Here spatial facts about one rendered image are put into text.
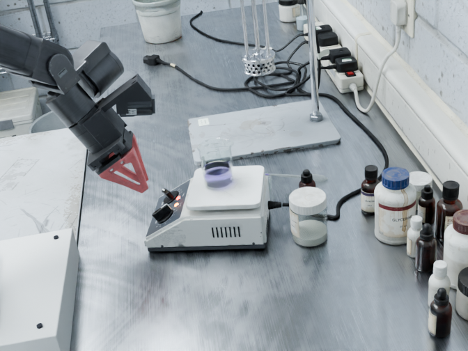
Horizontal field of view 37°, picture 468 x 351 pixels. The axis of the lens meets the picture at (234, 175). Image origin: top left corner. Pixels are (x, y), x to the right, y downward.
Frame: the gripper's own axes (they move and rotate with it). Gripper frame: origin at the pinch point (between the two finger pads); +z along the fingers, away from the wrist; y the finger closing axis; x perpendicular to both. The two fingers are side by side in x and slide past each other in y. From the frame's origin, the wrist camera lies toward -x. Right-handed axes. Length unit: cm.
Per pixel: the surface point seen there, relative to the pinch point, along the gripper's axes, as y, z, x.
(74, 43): 238, 6, 50
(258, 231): -7.4, 15.5, -11.1
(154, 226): -1.3, 7.1, 3.0
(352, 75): 46, 25, -40
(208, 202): -4.8, 7.5, -7.4
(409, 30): 27, 16, -52
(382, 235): -10.1, 27.2, -26.5
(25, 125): 198, 15, 82
